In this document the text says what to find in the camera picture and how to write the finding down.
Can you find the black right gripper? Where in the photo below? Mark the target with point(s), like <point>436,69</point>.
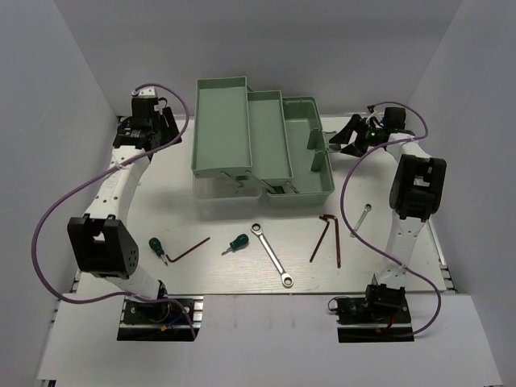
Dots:
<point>359,123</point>

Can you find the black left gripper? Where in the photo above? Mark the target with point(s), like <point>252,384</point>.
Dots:
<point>172,127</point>

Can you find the small silver ratchet wrench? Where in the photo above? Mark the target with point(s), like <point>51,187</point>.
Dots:
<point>367,209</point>

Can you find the long brown hex key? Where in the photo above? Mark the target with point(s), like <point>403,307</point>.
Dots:
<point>331,217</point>

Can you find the green cantilever toolbox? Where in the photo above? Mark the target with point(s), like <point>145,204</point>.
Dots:
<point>249,139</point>

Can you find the green stubby screwdriver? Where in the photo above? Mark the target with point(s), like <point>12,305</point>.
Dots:
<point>157,248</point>
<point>241,241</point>

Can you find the short brown hex key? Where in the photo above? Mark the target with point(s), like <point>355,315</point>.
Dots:
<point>318,238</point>

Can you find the dark brown hex key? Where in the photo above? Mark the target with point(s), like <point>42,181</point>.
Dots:
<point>187,252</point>

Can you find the large silver ratchet wrench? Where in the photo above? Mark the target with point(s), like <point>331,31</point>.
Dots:
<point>286,280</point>

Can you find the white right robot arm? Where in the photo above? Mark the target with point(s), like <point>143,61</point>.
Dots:
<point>416,192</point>

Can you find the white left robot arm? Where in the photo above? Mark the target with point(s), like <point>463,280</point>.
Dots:
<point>101,242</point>

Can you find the clear plastic toolbox lid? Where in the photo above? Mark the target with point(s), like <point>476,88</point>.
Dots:
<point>218,198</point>

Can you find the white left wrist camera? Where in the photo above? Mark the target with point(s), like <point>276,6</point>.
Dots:
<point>144,92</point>

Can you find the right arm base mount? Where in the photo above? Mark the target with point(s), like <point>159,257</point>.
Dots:
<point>380,316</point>

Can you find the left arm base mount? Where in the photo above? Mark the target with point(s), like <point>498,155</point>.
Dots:
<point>164,322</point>

